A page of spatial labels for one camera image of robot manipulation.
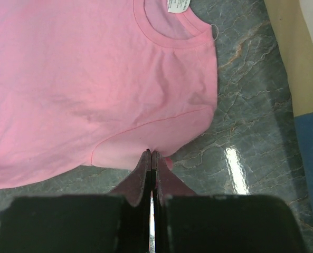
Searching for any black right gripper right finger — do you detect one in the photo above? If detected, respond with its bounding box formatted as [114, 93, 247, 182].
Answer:
[151, 152, 308, 252]

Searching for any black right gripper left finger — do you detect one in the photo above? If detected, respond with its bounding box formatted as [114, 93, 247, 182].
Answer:
[0, 151, 151, 252]

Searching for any pink t shirt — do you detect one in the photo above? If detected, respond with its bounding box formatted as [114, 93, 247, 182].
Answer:
[0, 1, 217, 189]

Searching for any blue cream checked pillow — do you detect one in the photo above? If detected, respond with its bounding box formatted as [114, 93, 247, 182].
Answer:
[265, 1, 313, 211]

